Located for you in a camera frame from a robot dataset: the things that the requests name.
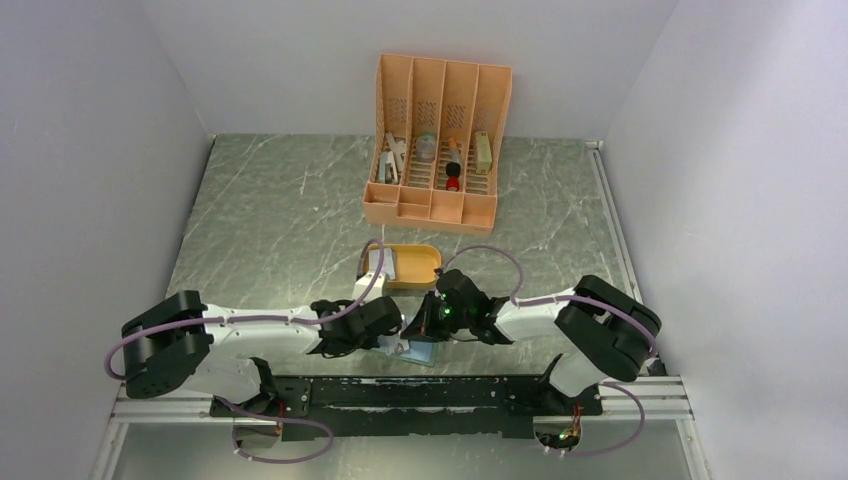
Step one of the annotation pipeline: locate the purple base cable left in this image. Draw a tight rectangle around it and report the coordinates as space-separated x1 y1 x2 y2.
230 413 338 464

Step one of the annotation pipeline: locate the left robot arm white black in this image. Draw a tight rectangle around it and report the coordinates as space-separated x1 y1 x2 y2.
116 290 403 416

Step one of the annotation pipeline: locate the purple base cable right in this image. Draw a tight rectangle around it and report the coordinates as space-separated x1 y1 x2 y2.
539 380 647 460

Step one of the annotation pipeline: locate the clear tape roll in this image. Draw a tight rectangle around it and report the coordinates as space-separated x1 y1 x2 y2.
415 132 438 163

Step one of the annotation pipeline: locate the silver credit card stack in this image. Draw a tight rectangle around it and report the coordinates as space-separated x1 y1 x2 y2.
381 248 397 281

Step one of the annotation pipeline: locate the red black marker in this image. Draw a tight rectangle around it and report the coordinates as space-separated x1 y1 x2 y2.
445 137 462 192

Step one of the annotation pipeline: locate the mint green card holder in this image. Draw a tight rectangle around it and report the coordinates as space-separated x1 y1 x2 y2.
368 333 437 367

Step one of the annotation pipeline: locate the pale green eraser box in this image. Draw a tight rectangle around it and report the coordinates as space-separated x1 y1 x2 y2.
474 130 493 175

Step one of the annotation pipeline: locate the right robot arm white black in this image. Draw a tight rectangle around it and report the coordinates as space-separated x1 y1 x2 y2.
401 269 662 414

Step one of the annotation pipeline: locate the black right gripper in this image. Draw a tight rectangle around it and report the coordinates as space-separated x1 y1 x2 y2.
401 290 472 343

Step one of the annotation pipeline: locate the aluminium table edge rail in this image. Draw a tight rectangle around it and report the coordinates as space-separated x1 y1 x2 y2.
586 139 694 425

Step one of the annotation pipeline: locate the orange desk file organizer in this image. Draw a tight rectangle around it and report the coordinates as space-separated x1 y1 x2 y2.
363 53 513 235

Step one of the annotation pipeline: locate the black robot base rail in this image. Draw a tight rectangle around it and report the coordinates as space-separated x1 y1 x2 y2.
240 374 603 441

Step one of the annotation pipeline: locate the grey stapler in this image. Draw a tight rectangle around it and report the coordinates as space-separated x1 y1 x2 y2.
372 131 407 185

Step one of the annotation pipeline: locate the yellow oval tray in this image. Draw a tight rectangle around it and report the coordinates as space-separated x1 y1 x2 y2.
385 244 442 290

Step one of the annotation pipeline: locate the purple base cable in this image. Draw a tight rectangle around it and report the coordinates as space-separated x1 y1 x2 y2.
230 413 338 464
539 380 647 460

